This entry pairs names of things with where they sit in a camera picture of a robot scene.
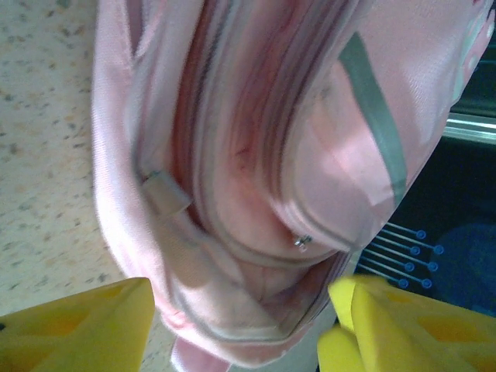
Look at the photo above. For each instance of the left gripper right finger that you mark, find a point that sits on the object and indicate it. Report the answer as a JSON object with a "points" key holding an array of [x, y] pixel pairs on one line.
{"points": [[407, 337]]}

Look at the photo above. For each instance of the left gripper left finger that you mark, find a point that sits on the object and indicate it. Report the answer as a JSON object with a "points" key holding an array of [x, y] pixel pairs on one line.
{"points": [[77, 337]]}

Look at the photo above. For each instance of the pink student backpack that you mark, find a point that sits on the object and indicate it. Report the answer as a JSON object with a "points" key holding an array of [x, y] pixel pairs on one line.
{"points": [[252, 155]]}

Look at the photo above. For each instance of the aluminium table side rail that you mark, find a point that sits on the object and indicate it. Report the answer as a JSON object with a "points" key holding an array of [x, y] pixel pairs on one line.
{"points": [[472, 131]]}

